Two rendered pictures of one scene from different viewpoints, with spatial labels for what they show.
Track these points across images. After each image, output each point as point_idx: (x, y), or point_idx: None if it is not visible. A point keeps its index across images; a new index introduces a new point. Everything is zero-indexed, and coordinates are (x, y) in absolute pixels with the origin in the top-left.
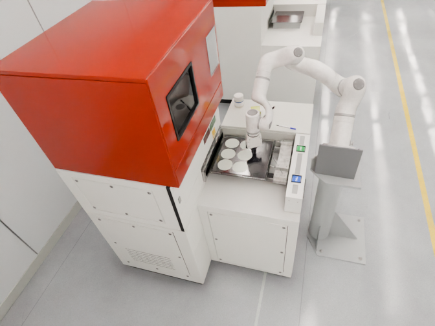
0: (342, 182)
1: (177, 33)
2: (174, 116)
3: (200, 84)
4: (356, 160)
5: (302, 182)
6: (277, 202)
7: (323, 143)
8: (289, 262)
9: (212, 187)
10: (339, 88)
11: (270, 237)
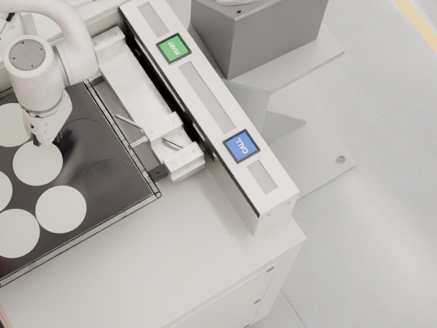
0: (301, 65)
1: None
2: None
3: None
4: (322, 1)
5: (262, 146)
6: (221, 227)
7: (226, 3)
8: (268, 301)
9: (28, 317)
10: None
11: (235, 302)
